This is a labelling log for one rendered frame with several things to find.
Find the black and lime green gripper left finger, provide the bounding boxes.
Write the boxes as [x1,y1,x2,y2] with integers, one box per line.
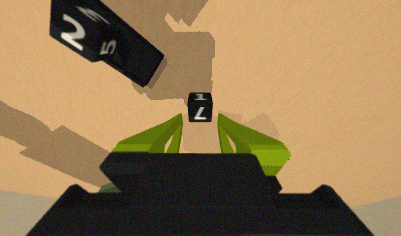
[110,113,183,153]

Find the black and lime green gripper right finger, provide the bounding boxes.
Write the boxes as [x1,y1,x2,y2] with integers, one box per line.
[217,113,291,176]

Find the black calendar cube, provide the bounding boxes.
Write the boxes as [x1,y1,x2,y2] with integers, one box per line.
[187,93,213,122]
[49,0,122,63]

